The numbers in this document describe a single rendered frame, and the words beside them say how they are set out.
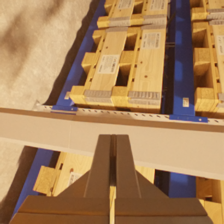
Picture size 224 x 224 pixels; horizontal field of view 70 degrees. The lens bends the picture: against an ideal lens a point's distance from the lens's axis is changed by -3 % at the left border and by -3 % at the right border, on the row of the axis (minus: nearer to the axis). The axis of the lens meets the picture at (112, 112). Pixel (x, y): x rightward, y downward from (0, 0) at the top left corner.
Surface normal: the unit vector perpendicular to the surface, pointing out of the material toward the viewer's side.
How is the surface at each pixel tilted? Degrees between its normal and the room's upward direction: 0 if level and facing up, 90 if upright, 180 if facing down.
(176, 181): 90
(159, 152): 89
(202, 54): 90
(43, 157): 90
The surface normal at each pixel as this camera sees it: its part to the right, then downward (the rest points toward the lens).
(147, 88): -0.22, -0.48
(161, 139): -0.27, -0.05
